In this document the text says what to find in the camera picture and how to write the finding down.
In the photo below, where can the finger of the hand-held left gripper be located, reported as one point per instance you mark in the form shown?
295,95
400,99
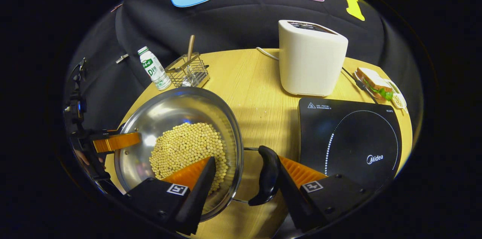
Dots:
115,142

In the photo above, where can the black backdrop cloth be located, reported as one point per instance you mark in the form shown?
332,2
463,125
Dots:
233,20

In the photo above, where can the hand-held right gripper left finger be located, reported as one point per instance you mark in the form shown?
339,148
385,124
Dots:
196,194

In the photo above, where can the reddish backdrop clip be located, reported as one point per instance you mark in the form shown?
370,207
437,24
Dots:
116,7

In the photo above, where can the white drink bottle green label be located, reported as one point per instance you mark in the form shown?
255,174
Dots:
155,69

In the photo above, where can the silver backdrop clip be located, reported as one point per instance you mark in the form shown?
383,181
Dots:
122,58

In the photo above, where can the white divided dish of grains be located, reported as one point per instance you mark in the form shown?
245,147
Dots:
398,99

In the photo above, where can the wooden spoon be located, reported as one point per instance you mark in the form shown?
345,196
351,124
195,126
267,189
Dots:
191,47

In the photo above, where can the sandwich with lettuce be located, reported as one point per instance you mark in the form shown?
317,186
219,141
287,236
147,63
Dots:
372,82

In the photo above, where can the black induction cooktop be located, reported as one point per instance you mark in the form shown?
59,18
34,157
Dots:
357,137

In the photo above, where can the white toaster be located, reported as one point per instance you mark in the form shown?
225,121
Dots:
310,62

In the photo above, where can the pile of soybeans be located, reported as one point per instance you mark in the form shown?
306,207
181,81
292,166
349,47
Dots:
184,145

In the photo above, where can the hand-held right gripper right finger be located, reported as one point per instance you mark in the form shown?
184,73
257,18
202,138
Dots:
292,194

